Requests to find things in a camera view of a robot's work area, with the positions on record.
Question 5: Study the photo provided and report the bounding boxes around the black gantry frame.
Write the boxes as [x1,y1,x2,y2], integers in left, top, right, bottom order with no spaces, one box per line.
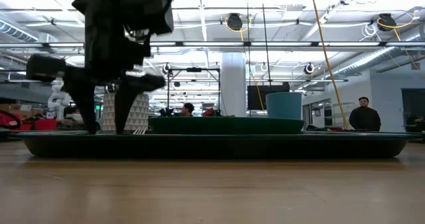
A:
[167,67,222,118]

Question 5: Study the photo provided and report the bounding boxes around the black hanging cable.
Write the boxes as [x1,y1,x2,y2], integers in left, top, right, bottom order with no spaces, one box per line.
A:
[260,0,272,86]
[246,0,252,85]

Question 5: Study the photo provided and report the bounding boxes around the green plate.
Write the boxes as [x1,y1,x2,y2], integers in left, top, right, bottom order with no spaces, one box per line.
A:
[147,116,305,135]

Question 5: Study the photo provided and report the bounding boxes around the person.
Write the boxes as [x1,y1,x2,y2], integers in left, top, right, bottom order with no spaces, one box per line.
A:
[348,96,382,132]
[181,102,195,118]

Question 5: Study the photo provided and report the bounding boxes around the succulent in patterned white pot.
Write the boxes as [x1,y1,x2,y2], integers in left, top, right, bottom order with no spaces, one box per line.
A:
[99,91,149,132]

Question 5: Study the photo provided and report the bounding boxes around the dark green tray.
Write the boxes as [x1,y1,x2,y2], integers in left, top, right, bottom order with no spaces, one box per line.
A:
[11,130,425,159]

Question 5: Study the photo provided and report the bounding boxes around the yellow hanging cable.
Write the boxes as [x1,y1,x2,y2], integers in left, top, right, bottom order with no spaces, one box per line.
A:
[309,0,349,130]

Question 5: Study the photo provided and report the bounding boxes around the red bin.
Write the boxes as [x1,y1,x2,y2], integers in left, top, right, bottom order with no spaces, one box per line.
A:
[33,118,58,131]

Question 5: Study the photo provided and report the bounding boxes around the black ceiling cable reel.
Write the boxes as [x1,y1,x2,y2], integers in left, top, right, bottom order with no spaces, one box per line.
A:
[226,13,244,32]
[377,13,398,32]

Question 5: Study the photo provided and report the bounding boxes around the white pillar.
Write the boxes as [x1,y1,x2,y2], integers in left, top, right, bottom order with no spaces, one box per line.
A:
[220,53,247,118]

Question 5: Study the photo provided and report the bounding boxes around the black monitor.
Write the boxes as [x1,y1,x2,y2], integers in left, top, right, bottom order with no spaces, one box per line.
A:
[247,82,291,111]

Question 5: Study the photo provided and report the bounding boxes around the light blue cup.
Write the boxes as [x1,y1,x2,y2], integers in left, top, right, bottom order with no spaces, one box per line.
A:
[265,91,303,120]

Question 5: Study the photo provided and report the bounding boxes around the long light bar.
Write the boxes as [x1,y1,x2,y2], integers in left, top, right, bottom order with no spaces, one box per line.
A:
[0,41,425,49]

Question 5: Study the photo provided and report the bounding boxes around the dark glass door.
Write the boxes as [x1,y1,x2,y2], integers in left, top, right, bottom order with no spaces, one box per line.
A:
[400,88,425,134]

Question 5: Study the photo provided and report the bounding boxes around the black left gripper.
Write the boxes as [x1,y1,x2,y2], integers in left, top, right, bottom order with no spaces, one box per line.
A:
[26,0,166,135]

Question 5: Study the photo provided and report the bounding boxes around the black aluminium table frame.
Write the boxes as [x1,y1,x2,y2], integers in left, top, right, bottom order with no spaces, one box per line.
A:
[0,129,425,144]

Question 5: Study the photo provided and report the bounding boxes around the cardboard boxes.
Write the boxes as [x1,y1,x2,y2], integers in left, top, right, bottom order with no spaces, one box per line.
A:
[0,103,44,118]

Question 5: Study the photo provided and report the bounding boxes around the red bag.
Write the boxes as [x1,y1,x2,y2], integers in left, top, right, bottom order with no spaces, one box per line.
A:
[0,110,23,132]

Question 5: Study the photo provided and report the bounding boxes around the silver ventilation duct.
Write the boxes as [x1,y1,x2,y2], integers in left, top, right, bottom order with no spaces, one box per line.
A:
[0,17,58,44]
[331,29,425,77]

